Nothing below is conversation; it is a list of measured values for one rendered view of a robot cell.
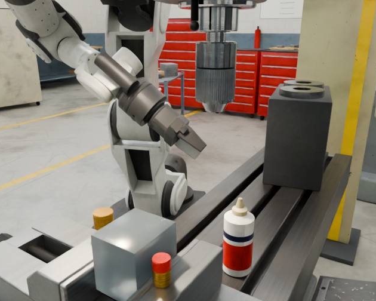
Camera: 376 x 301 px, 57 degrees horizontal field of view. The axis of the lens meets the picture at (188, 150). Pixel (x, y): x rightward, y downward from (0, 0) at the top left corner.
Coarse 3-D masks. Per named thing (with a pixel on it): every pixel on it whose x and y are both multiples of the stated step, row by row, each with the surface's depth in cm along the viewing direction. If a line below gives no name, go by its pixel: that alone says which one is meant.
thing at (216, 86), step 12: (204, 60) 39; (216, 60) 38; (228, 60) 38; (204, 72) 39; (216, 72) 39; (228, 72) 39; (204, 84) 39; (216, 84) 39; (228, 84) 39; (204, 96) 40; (216, 96) 39; (228, 96) 40
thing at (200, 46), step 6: (198, 42) 39; (204, 42) 38; (210, 42) 38; (216, 42) 38; (222, 42) 38; (228, 42) 38; (234, 42) 39; (198, 48) 39; (204, 48) 38; (210, 48) 38; (216, 48) 38; (222, 48) 38; (228, 48) 38; (234, 48) 39
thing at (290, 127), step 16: (288, 80) 85; (304, 80) 85; (272, 96) 72; (288, 96) 70; (304, 96) 69; (320, 96) 70; (272, 112) 70; (288, 112) 69; (304, 112) 68; (320, 112) 67; (272, 128) 71; (288, 128) 70; (304, 128) 69; (320, 128) 68; (272, 144) 72; (288, 144) 71; (304, 144) 70; (320, 144) 69; (272, 160) 73; (288, 160) 72; (304, 160) 71; (320, 160) 70; (272, 176) 74; (288, 176) 73; (304, 176) 72; (320, 176) 71
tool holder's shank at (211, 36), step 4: (208, 32) 39; (212, 32) 38; (216, 32) 38; (220, 32) 38; (224, 32) 39; (208, 36) 39; (212, 36) 39; (216, 36) 38; (220, 36) 38; (224, 36) 39; (208, 40) 39; (212, 40) 39; (216, 40) 39; (220, 40) 39; (224, 40) 39
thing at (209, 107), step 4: (204, 104) 41; (208, 104) 41; (212, 104) 40; (220, 104) 40; (224, 104) 41; (208, 108) 41; (212, 108) 41; (216, 108) 41; (220, 108) 41; (224, 108) 42
